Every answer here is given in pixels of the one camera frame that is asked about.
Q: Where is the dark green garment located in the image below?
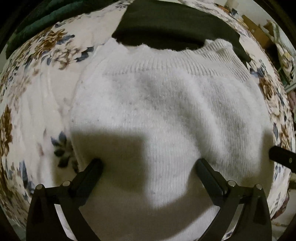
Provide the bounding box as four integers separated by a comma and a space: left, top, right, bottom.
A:
6, 0, 115, 58

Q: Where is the white knit sweater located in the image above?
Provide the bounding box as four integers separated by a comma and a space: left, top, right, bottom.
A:
70, 39, 274, 240

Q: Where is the floral fleece blanket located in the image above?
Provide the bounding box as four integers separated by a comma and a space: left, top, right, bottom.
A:
1, 1, 295, 228

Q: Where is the black folded garment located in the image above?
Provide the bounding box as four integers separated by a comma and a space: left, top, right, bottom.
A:
112, 1, 251, 64

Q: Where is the cardboard boxes clutter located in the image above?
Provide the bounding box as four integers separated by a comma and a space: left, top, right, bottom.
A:
242, 15, 295, 93

